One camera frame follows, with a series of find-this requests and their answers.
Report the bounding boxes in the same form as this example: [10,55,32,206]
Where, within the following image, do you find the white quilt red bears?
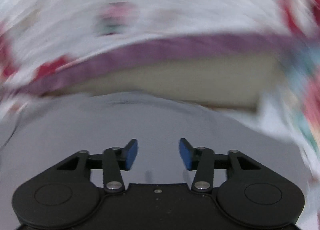
[0,0,320,103]

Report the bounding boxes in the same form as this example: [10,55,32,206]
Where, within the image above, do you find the grey knit garment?
[0,90,312,195]

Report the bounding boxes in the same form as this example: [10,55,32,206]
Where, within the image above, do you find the floral colourful blanket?
[256,41,319,192]

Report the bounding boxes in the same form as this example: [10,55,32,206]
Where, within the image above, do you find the beige mattress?
[49,53,283,111]

